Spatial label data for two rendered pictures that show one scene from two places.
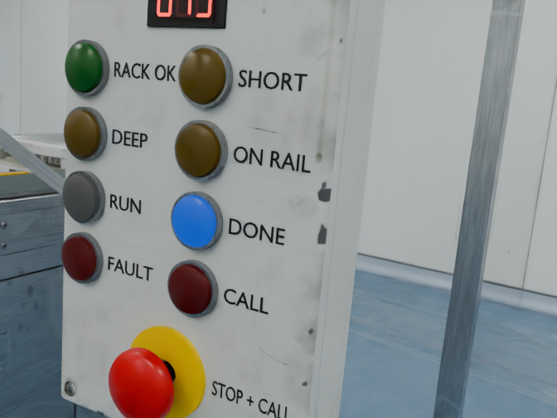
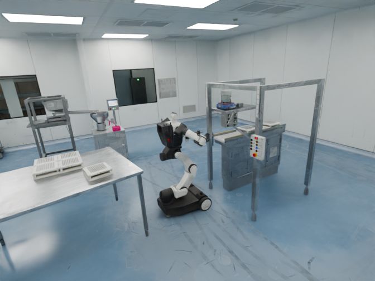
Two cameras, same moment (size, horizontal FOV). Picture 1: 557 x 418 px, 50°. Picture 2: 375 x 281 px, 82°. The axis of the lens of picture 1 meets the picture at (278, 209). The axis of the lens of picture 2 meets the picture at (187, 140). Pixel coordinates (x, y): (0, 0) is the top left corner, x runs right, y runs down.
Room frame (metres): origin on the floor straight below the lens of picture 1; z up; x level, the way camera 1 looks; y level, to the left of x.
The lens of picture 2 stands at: (-2.01, -0.54, 1.93)
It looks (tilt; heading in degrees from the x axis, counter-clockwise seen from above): 18 degrees down; 33
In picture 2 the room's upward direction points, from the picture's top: 3 degrees counter-clockwise
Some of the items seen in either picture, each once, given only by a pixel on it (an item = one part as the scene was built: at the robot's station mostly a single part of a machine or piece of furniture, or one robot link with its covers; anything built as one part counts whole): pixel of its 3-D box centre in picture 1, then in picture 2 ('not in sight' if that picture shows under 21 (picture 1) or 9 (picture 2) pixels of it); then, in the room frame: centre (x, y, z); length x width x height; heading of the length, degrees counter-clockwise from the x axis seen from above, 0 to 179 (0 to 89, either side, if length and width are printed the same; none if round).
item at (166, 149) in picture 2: not in sight; (170, 152); (0.12, 1.12, 0.88); 0.28 x 0.13 x 0.18; 152
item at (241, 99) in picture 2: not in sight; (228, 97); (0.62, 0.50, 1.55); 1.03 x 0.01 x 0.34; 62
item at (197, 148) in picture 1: (198, 150); not in sight; (0.30, 0.04, 1.09); 0.03 x 0.01 x 0.03; 62
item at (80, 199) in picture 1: (80, 196); not in sight; (0.34, 0.11, 1.05); 0.03 x 0.01 x 0.03; 62
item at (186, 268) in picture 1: (190, 289); not in sight; (0.30, 0.04, 1.02); 0.03 x 0.01 x 0.03; 62
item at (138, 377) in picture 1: (158, 376); not in sight; (0.30, 0.06, 0.96); 0.04 x 0.04 x 0.04; 62
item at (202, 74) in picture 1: (202, 76); not in sight; (0.30, 0.04, 1.12); 0.03 x 0.01 x 0.03; 62
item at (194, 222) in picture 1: (194, 221); not in sight; (0.30, 0.04, 1.05); 0.03 x 0.01 x 0.03; 62
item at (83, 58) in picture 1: (84, 67); not in sight; (0.34, 0.11, 1.12); 0.03 x 0.01 x 0.03; 62
